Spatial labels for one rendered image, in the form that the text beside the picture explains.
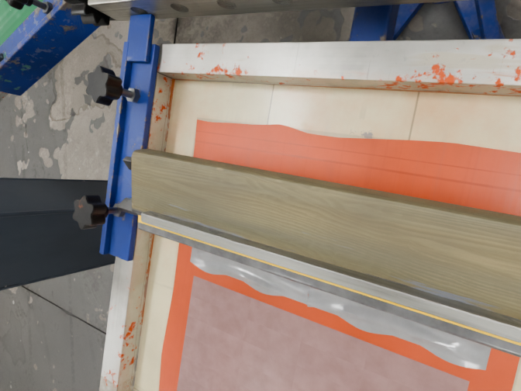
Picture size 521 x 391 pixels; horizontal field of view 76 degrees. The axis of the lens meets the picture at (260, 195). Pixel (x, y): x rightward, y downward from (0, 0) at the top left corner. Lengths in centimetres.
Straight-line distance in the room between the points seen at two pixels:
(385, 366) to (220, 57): 40
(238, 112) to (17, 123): 264
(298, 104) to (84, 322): 224
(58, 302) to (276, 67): 244
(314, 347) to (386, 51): 33
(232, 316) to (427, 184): 29
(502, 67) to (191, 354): 49
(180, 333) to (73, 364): 218
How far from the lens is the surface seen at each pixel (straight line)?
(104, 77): 46
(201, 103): 48
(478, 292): 29
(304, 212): 29
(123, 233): 51
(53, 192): 87
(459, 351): 40
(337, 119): 39
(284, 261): 29
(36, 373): 309
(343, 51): 37
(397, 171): 38
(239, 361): 49
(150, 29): 50
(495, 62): 36
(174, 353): 56
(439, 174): 37
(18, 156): 297
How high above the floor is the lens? 133
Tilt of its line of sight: 63 degrees down
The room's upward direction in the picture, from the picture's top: 92 degrees counter-clockwise
